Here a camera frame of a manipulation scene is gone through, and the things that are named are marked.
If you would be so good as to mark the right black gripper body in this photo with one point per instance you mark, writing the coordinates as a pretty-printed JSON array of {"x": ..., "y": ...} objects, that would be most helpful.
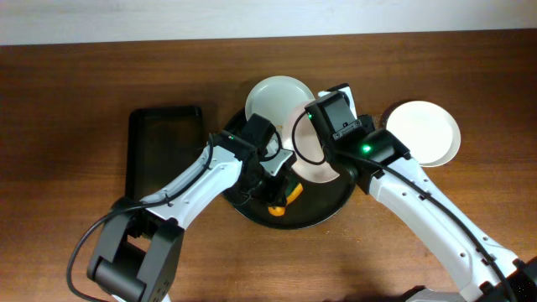
[{"x": 336, "y": 155}]

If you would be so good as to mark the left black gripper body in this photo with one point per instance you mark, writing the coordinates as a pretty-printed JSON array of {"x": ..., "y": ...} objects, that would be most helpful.
[{"x": 276, "y": 195}]

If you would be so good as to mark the green and yellow sponge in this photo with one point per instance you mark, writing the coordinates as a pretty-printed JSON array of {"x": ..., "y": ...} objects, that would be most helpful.
[{"x": 294, "y": 190}]

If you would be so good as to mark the pale pink plate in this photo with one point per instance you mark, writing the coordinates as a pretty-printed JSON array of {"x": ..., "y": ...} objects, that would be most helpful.
[{"x": 309, "y": 146}]

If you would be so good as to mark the white plate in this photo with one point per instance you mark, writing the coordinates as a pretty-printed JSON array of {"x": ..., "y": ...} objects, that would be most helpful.
[{"x": 429, "y": 131}]

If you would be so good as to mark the pale green plate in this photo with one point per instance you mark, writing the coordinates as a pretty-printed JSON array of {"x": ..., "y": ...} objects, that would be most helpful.
[{"x": 275, "y": 98}]

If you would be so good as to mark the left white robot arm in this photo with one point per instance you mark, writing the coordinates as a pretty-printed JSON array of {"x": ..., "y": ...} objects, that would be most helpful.
[{"x": 138, "y": 250}]

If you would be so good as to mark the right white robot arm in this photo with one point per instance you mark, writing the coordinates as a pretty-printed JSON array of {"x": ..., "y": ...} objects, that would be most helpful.
[{"x": 481, "y": 268}]

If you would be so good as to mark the round black tray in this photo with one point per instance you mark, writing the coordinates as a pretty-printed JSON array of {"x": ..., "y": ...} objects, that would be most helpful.
[{"x": 316, "y": 203}]

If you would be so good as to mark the black rectangular tray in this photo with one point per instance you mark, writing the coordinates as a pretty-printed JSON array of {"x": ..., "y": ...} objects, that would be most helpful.
[{"x": 162, "y": 143}]

